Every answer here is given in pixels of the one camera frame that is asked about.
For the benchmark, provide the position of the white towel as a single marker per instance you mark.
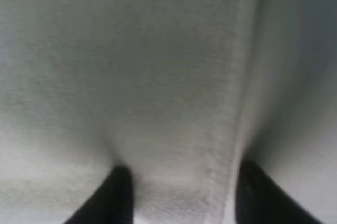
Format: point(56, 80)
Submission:
point(181, 91)

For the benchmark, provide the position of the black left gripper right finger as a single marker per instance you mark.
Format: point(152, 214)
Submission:
point(259, 200)

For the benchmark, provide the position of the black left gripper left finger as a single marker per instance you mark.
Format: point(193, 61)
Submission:
point(112, 202)

